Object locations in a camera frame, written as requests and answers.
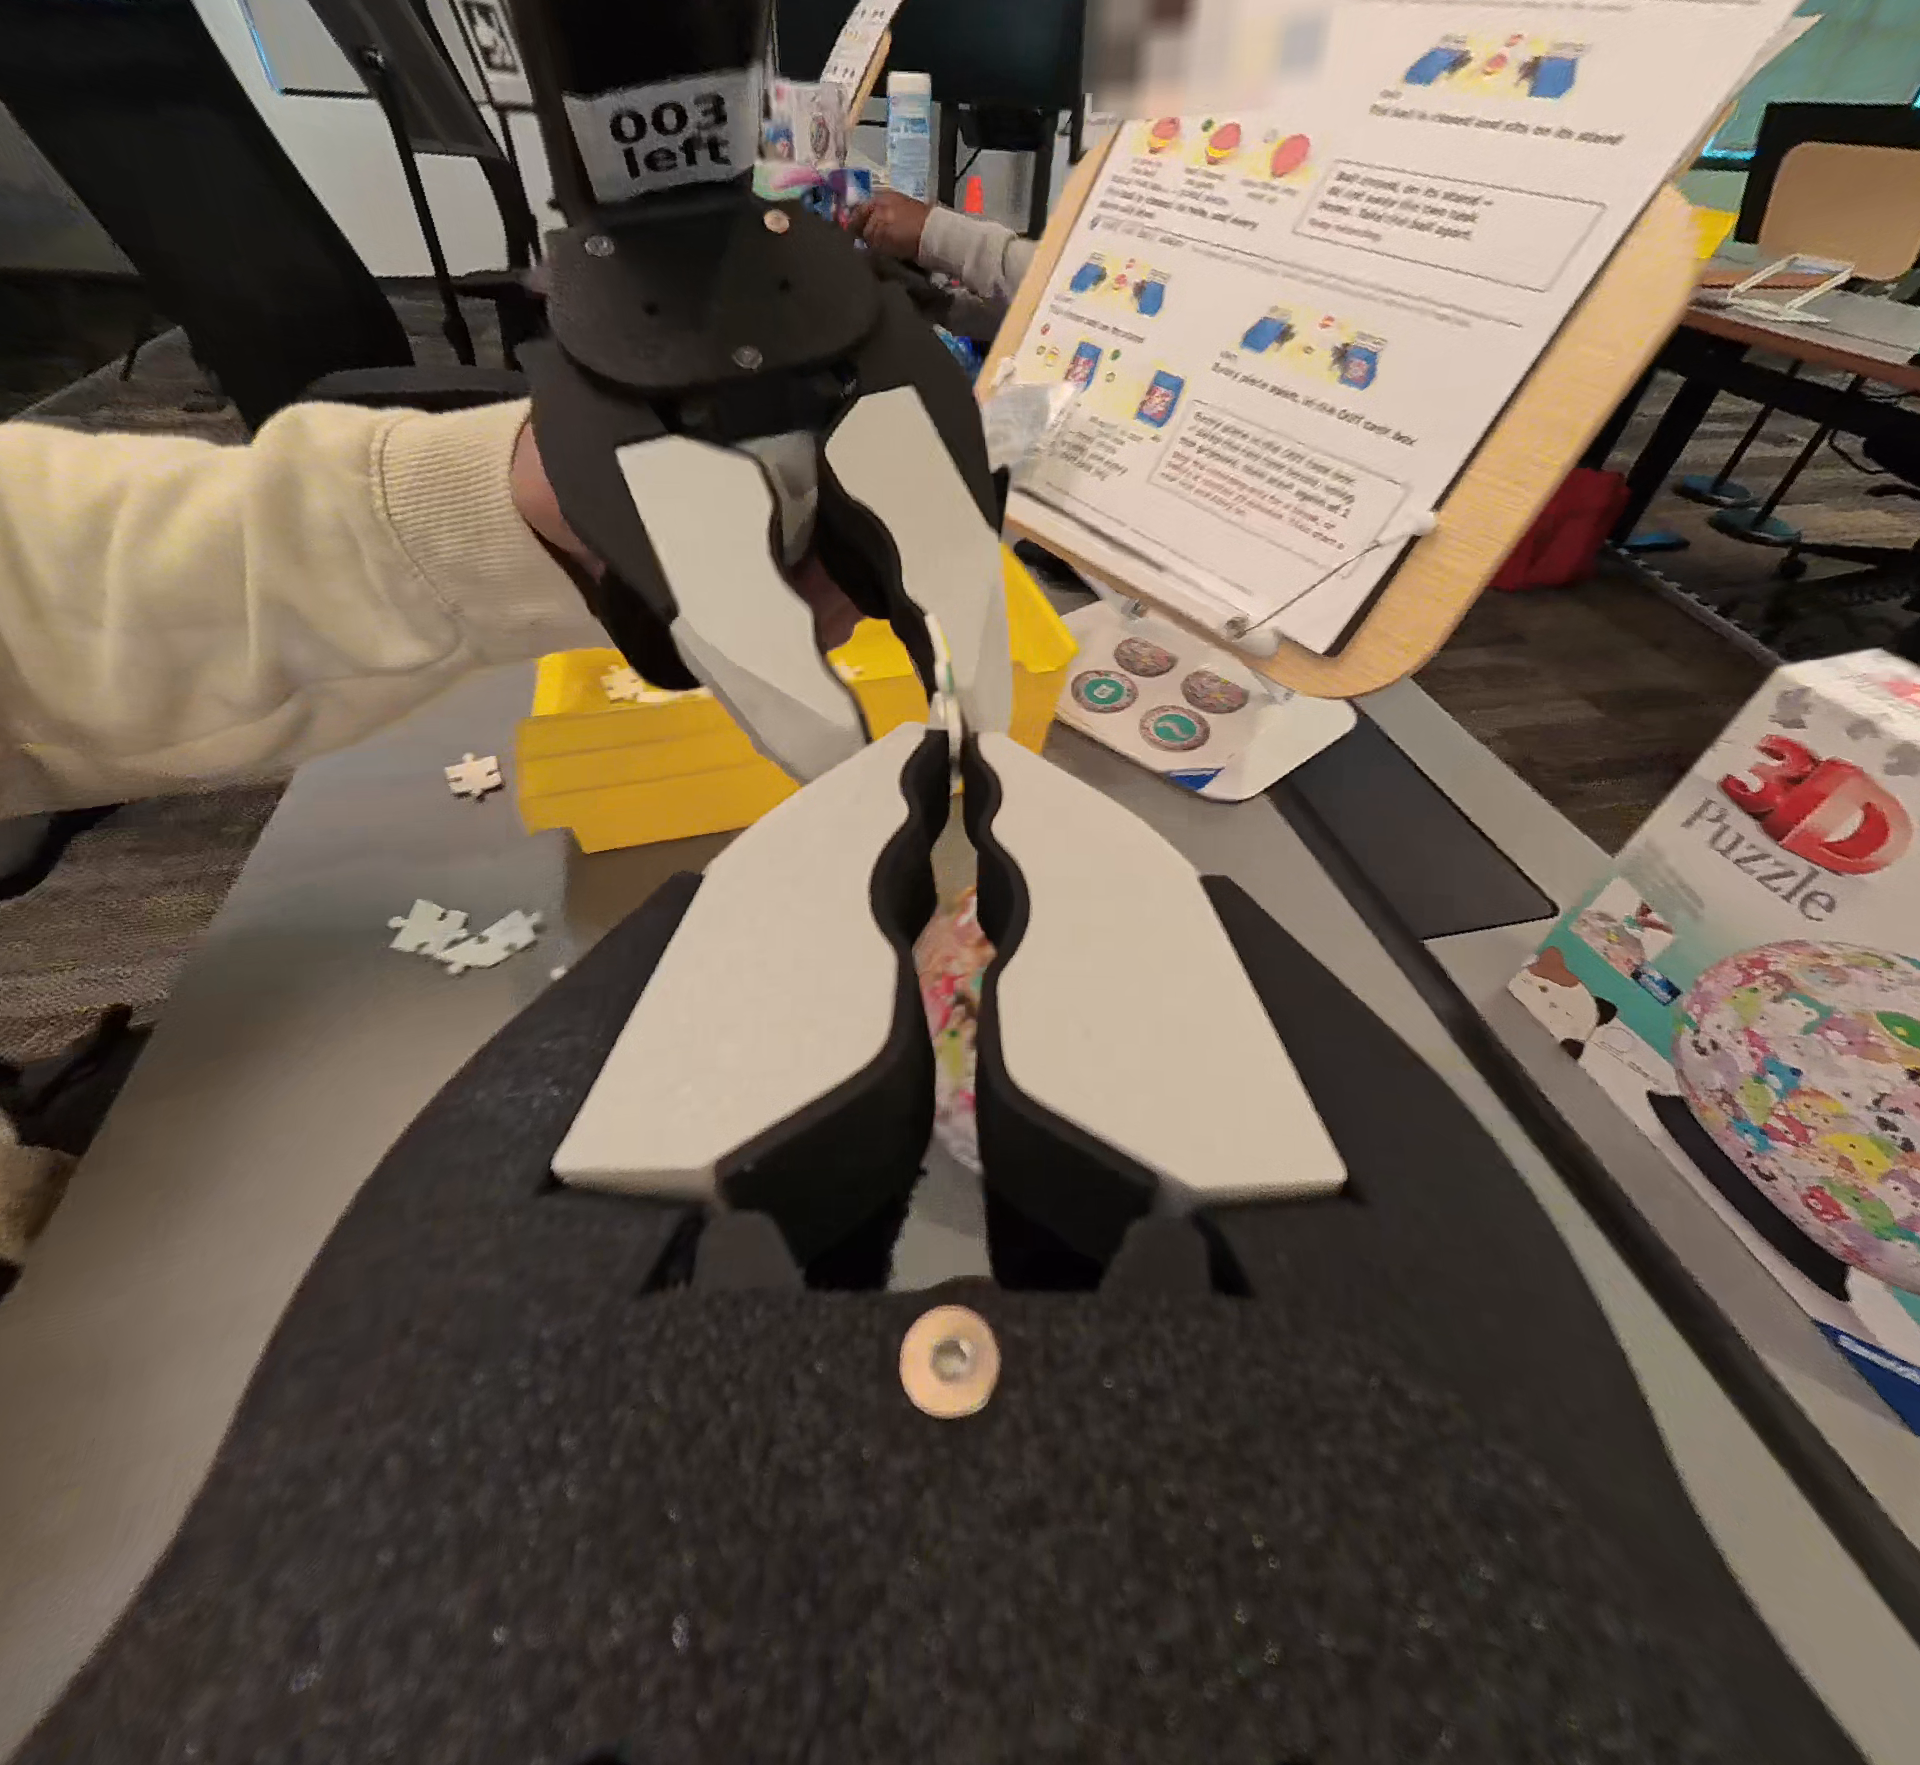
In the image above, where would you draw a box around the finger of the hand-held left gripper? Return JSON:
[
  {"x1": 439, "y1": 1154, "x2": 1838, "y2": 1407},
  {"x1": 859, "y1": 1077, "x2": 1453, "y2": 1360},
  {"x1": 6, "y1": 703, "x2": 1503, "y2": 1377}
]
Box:
[
  {"x1": 619, "y1": 432, "x2": 875, "y2": 784},
  {"x1": 818, "y1": 383, "x2": 1021, "y2": 738}
]

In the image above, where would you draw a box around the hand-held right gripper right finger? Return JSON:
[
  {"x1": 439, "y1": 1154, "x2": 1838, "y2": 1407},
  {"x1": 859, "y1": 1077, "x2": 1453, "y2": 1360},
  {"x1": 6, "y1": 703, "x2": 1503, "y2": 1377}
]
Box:
[{"x1": 959, "y1": 729, "x2": 1347, "y2": 1292}]

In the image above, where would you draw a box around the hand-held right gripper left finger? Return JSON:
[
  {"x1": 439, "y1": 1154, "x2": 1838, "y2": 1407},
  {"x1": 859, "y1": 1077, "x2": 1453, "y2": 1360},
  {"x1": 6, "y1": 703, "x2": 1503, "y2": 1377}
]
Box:
[{"x1": 551, "y1": 725, "x2": 953, "y2": 1292}]

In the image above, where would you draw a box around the colourful puzzle ball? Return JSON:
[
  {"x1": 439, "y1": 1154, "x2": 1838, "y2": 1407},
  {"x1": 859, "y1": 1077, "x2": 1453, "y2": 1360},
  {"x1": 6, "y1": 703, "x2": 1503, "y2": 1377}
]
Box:
[{"x1": 916, "y1": 886, "x2": 992, "y2": 1172}]

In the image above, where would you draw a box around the clear bag of puzzle pieces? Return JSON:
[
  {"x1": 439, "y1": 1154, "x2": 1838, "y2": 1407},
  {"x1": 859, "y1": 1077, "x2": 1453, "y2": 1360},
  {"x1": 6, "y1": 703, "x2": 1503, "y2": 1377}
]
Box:
[{"x1": 983, "y1": 376, "x2": 1084, "y2": 471}]

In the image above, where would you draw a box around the puzzle box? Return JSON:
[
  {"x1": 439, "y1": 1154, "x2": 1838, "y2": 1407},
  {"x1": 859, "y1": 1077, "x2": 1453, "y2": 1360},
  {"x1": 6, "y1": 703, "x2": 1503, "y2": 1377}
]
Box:
[{"x1": 1507, "y1": 647, "x2": 1920, "y2": 1438}]

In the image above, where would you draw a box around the person's left hand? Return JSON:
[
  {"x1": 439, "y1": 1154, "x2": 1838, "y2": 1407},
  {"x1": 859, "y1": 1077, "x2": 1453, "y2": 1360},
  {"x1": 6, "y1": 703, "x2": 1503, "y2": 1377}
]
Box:
[{"x1": 511, "y1": 422, "x2": 601, "y2": 582}]

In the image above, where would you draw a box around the white printed sheet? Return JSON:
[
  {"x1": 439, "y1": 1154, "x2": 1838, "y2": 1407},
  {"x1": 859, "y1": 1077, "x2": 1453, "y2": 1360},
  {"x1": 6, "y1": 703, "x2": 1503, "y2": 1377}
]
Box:
[{"x1": 1050, "y1": 602, "x2": 1359, "y2": 801}]

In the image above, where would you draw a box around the grey rounded pad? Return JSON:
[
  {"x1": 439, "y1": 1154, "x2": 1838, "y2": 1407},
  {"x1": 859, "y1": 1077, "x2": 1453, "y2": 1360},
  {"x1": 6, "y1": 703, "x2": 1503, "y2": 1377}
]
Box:
[{"x1": 1276, "y1": 715, "x2": 1562, "y2": 942}]

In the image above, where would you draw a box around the white paper poster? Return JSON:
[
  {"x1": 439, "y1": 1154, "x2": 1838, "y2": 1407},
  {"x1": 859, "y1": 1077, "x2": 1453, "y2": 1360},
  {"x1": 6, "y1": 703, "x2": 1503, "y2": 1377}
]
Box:
[{"x1": 1004, "y1": 0, "x2": 1920, "y2": 656}]

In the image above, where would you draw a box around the red fabric bag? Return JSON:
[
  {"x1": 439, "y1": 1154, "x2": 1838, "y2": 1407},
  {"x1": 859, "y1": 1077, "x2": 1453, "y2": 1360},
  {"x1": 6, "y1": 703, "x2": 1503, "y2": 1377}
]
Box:
[{"x1": 1492, "y1": 468, "x2": 1632, "y2": 594}]

